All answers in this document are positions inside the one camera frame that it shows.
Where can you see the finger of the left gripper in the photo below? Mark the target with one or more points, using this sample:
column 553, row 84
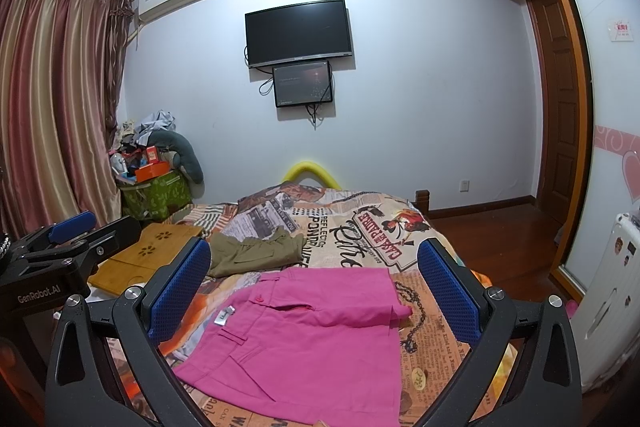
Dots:
column 72, row 226
column 89, row 249

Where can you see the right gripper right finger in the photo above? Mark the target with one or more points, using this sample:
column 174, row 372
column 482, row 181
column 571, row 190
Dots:
column 543, row 387

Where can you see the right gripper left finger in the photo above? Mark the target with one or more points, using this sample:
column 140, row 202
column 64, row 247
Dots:
column 84, row 387

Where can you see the pink pants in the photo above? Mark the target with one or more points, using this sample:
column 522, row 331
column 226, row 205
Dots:
column 306, row 345

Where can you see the wooden lap desk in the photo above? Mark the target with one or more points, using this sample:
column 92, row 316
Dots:
column 158, row 245

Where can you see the white appliance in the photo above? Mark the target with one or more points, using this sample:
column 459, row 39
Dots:
column 606, row 323

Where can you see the orange box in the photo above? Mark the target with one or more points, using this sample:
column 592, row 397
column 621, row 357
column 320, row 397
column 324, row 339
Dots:
column 151, row 171

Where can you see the olive green pants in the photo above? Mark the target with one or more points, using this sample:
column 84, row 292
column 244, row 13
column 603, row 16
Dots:
column 230, row 256

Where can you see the grey plush pillow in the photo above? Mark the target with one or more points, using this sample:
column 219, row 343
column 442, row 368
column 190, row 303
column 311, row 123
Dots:
column 175, row 148

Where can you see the striped pink curtain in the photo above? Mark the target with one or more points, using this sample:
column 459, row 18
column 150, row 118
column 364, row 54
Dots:
column 61, row 73

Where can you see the newspaper print bed blanket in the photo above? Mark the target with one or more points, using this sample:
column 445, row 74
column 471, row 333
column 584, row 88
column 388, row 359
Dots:
column 343, row 229

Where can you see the brown wooden door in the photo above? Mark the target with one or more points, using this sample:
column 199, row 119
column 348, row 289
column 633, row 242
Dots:
column 560, row 178

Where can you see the white wardrobe sliding door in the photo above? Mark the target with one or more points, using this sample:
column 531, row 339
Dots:
column 611, row 31

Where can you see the white wall socket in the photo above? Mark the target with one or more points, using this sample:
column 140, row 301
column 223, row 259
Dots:
column 464, row 186

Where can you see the wooden bed post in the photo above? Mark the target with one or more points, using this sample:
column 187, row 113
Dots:
column 422, row 201

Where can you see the small black wall monitor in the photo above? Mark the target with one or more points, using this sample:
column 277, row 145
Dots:
column 301, row 84

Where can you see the black wall television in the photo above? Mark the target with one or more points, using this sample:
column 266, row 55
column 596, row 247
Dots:
column 297, row 32

